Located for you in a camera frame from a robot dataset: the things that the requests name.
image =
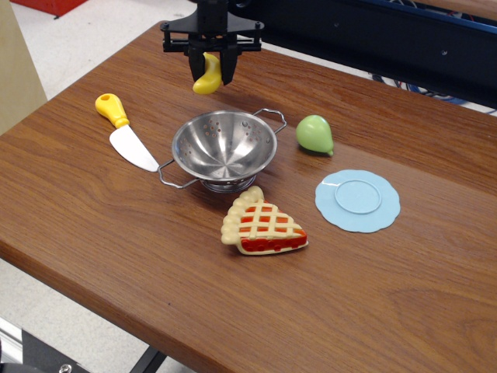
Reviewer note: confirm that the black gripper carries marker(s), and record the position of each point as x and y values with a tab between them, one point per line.
211	27

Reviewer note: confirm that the yellow toy banana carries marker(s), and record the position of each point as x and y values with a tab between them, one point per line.
211	80

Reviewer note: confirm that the steel colander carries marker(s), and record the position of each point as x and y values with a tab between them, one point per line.
225	150

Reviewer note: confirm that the green toy pear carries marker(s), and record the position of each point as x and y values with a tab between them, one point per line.
314	134

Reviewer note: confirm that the red box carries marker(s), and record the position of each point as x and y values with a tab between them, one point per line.
53	7

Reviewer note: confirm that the toy cherry pie slice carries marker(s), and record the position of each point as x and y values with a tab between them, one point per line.
257	227

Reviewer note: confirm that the beige cardboard panel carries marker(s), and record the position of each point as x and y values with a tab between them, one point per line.
21	89

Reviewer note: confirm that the light blue toy plate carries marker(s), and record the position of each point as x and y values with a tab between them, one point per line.
357	201

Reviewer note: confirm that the yellow handled toy knife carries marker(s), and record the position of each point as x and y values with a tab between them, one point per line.
123	139

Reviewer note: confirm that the black blue frame rail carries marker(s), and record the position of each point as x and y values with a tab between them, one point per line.
437	47

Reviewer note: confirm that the black table leg frame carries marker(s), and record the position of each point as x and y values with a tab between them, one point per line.
149	362

